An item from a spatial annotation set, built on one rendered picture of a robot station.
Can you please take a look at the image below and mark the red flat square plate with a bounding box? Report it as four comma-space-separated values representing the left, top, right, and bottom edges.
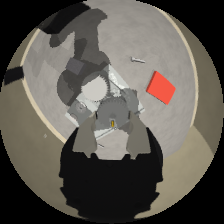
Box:
146, 71, 176, 105

